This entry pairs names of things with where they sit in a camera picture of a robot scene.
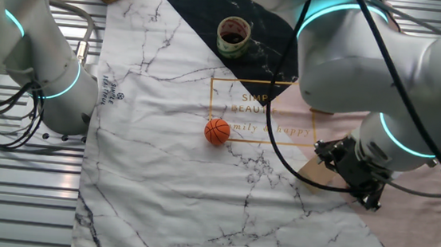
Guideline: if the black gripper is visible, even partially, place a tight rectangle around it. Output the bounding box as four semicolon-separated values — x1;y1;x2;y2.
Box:
309;133;395;214

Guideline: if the small orange basketball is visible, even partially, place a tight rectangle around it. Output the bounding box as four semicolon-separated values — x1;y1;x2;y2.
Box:
203;116;233;147

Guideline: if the marble pink black cloth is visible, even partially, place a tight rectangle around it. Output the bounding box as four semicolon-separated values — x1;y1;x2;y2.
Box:
70;0;441;247

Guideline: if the roll of clear tape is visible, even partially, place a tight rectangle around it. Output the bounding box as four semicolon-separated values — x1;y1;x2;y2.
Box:
215;14;254;61

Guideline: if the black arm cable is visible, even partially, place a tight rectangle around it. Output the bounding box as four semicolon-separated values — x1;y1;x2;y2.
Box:
258;0;441;202

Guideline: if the grey cable with connector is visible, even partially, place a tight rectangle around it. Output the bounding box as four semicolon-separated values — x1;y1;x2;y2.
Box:
43;0;98;68

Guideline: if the black base cable bundle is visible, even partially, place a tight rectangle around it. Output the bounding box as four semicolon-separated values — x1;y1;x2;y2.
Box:
0;78;49;154

